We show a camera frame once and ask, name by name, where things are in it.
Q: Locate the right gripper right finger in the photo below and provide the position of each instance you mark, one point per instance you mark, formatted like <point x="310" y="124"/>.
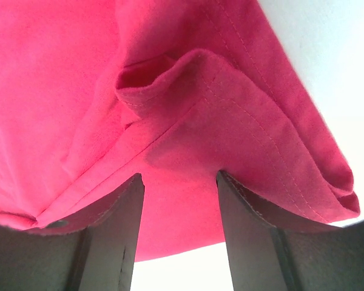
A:
<point x="270" y="248"/>

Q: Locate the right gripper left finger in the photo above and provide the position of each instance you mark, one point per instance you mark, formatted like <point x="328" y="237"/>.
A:
<point x="91" y="249"/>

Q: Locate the pink t shirt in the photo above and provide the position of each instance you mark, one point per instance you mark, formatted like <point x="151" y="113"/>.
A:
<point x="92" y="92"/>

